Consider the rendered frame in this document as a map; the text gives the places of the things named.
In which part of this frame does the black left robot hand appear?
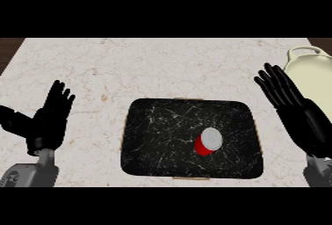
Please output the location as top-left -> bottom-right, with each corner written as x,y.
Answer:
0,79 -> 77,157

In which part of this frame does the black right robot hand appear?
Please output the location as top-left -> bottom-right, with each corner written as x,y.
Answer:
253,62 -> 332,159

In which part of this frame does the cream pot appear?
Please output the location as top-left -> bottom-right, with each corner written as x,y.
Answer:
284,45 -> 332,123

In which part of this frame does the red can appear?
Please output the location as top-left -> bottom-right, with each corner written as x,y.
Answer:
194,127 -> 225,156

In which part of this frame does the black marbled tray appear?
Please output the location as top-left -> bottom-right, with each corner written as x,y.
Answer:
120,97 -> 266,180

